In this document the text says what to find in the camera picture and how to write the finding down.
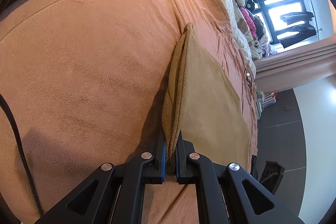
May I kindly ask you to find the tan printed t-shirt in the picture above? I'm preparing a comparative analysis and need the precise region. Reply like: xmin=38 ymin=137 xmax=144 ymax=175
xmin=162 ymin=23 xmax=252 ymax=174

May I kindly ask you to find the white bedside shelf with items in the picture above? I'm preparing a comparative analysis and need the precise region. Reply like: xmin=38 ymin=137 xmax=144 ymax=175
xmin=256 ymin=90 xmax=278 ymax=119

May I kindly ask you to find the pink window curtain right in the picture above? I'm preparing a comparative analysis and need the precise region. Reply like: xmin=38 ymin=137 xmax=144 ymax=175
xmin=255 ymin=36 xmax=335 ymax=92

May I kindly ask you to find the orange bed blanket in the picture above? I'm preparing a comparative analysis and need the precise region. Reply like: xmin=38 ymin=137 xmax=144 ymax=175
xmin=1 ymin=0 xmax=257 ymax=211

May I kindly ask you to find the pile of plush toys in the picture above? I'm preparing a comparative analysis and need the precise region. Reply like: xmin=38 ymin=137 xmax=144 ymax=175
xmin=233 ymin=0 xmax=278 ymax=60

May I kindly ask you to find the tangled black charger cable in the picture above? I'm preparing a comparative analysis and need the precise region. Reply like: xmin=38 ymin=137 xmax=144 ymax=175
xmin=243 ymin=68 xmax=257 ymax=106

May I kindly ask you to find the black cable near lens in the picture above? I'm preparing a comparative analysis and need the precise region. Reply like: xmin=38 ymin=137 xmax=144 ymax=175
xmin=0 ymin=93 xmax=44 ymax=217

